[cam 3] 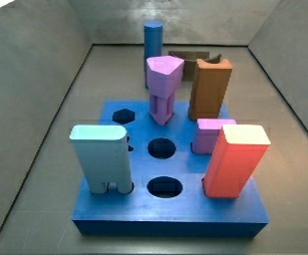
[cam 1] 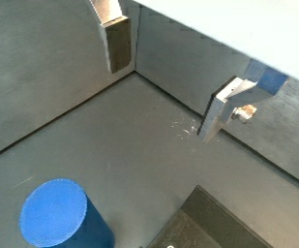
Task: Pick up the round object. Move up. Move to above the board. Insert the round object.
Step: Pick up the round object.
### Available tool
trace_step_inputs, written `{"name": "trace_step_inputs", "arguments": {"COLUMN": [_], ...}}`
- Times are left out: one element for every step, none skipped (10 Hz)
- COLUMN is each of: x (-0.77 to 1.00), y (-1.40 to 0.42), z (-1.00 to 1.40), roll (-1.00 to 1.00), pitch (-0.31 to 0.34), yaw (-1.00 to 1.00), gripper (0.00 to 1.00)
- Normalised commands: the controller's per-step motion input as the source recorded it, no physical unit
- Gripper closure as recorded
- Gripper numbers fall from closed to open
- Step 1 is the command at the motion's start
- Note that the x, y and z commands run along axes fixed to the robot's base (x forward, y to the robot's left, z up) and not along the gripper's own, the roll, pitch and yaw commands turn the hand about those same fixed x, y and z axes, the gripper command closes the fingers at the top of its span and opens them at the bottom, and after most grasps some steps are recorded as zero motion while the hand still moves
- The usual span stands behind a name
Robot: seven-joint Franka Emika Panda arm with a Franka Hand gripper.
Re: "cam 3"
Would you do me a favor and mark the short purple square peg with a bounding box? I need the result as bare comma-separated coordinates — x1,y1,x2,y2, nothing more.
192,119,236,154

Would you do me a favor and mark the blue peg board base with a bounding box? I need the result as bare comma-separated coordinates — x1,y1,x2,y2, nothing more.
73,101,270,238

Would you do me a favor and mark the black curved cradle stand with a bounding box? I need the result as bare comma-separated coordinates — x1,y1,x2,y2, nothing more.
168,51,221,82

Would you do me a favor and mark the red rectangular peg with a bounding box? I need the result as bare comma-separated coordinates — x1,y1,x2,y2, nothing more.
203,125,271,198

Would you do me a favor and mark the light blue rounded peg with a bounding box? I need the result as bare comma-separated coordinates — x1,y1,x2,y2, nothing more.
70,125,133,194

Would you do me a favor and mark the dark blue round cylinder peg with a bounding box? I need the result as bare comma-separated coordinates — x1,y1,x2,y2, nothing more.
144,20,165,90

